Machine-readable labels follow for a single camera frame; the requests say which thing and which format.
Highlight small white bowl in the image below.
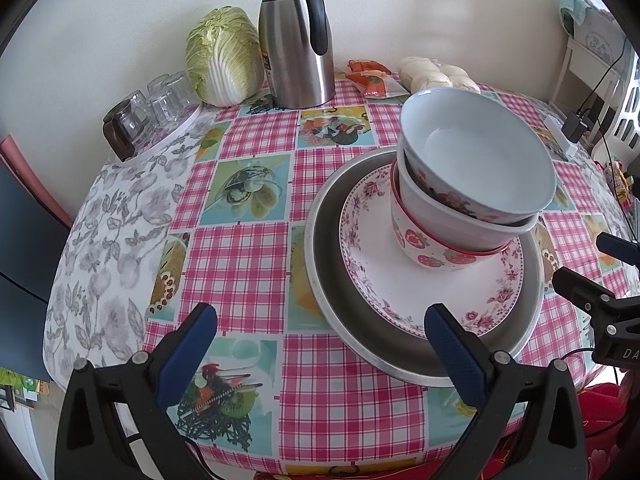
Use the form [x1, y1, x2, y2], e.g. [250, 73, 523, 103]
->
[396, 160, 538, 253]

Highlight light blue bowl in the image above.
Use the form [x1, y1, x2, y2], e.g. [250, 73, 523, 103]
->
[399, 87, 557, 226]

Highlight black charger cable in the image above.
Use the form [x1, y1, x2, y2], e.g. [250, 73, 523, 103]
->
[575, 35, 633, 116]

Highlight cluster of clear drinking glasses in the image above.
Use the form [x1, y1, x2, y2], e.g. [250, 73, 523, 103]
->
[127, 72, 201, 133]

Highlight white wooden shelf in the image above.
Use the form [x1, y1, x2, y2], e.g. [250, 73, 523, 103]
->
[550, 35, 626, 116]

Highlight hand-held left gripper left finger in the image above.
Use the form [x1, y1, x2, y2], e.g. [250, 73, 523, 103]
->
[55, 302, 218, 480]

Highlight white power strip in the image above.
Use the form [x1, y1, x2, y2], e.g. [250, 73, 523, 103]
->
[544, 115, 581, 157]

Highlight round floral plate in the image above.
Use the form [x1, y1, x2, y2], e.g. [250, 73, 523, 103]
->
[339, 164, 525, 338]

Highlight dark brown glass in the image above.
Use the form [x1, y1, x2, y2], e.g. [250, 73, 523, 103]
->
[102, 100, 138, 161]

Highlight white tray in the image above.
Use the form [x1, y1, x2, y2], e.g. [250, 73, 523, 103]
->
[107, 102, 206, 163]

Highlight white lattice chair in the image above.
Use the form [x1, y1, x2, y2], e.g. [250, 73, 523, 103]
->
[592, 50, 640, 161]

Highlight yellow snack packets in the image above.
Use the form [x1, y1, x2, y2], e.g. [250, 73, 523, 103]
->
[602, 162, 636, 203]

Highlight orange snack packet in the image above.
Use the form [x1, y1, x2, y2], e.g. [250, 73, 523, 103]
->
[347, 59, 408, 98]

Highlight blue chair with pink edge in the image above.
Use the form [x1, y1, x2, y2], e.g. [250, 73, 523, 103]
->
[0, 135, 73, 386]

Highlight bag of steamed buns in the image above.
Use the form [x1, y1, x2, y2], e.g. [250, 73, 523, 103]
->
[398, 56, 482, 95]

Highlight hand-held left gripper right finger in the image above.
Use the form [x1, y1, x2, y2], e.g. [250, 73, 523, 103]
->
[424, 302, 586, 480]

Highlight strawberry print bowl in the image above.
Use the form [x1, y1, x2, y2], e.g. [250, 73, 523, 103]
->
[390, 187, 516, 271]

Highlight grey printed box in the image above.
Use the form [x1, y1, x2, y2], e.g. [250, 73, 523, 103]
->
[572, 2, 628, 53]

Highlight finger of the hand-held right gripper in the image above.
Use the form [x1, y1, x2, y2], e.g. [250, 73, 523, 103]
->
[595, 231, 640, 266]
[551, 266, 618, 316]

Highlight stainless steel basin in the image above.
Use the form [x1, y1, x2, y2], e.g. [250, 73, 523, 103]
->
[304, 147, 545, 388]

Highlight grey floral tablecloth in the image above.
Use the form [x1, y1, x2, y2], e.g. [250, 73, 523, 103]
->
[42, 105, 206, 376]

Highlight checked picture tablecloth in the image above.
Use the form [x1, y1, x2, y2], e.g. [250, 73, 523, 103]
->
[145, 77, 636, 478]

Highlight green printed box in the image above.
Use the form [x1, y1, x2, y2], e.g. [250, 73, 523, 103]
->
[0, 366, 51, 413]

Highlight stainless steel thermos jug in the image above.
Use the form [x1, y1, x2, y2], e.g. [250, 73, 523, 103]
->
[258, 0, 337, 110]

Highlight napa cabbage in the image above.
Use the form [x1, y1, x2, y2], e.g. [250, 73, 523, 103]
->
[185, 6, 265, 107]

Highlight black charger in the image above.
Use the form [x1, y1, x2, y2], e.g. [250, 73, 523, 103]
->
[562, 110, 596, 142]

